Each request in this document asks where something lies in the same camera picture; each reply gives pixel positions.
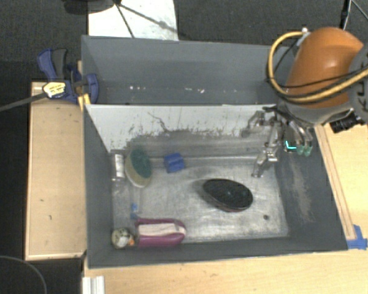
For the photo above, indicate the clear plastic bottle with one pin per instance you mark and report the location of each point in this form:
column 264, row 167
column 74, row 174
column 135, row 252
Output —
column 120, row 167

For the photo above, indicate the green and yellow round sponge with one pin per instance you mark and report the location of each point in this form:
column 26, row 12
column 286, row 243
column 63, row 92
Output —
column 138, row 167

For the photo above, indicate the black cylinder on white bracket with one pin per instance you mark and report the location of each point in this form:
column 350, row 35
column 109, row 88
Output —
column 345, row 122

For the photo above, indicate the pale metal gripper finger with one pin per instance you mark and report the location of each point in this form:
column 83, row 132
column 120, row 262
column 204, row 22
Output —
column 266, row 159
column 257, row 122

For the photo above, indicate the white spotted toy ball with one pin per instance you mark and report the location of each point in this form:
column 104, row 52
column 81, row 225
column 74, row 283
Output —
column 121, row 237

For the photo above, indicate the black oval brush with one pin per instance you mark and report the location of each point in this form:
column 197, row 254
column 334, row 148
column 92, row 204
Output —
column 228, row 195

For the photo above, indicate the blue block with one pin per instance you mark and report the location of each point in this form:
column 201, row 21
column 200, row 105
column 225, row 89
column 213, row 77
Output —
column 173, row 162

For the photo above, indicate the grey metal bin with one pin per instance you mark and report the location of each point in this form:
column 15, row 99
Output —
column 178, row 69

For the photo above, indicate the pale wood board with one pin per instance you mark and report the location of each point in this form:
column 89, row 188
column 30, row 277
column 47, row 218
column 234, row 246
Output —
column 56, row 176

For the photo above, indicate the purple and white pouch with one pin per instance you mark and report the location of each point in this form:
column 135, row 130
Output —
column 161, row 233

